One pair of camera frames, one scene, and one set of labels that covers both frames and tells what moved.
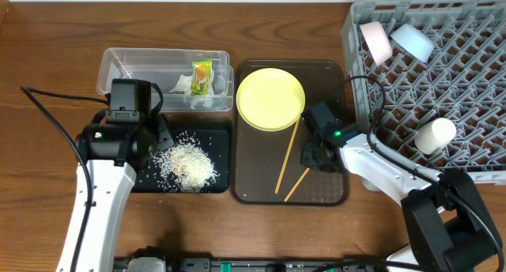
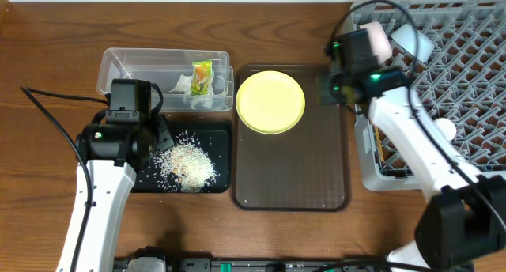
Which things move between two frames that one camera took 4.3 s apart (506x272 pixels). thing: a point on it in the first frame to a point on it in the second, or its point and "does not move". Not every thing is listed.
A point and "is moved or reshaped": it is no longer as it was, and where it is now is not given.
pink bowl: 375,39 does not move
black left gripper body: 162,135 does not move
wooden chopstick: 296,185 is moved or reshaped
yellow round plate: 270,100 does not move
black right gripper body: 312,153 to 326,90
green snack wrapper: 202,76 does not move
